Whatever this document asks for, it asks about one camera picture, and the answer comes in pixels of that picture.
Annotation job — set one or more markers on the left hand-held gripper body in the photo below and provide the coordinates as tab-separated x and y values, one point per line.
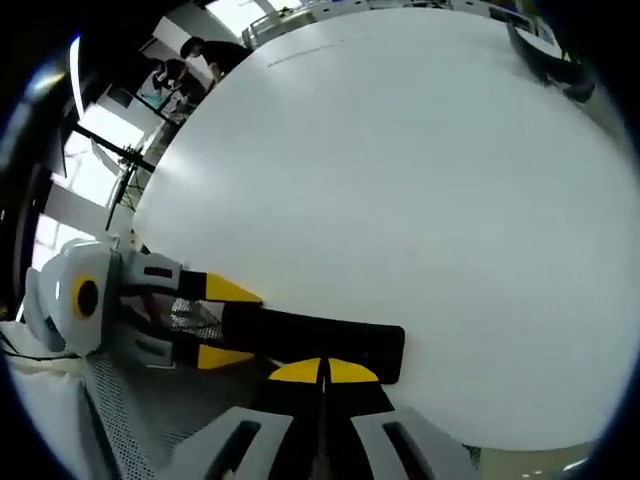
60	300

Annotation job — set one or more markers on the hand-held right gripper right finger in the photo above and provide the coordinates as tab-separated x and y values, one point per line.
370	435

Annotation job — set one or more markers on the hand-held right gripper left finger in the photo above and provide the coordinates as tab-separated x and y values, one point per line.
280	430

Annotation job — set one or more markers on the black remote control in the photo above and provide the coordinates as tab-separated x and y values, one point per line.
325	335

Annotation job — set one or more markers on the grey mesh panel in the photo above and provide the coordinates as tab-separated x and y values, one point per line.
145	400

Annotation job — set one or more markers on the black tripod stand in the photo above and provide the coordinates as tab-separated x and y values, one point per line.
117	155

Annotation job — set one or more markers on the row of white office desks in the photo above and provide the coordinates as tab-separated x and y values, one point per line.
280	17

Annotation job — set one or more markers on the black curved headset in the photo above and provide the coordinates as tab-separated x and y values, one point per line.
550	65

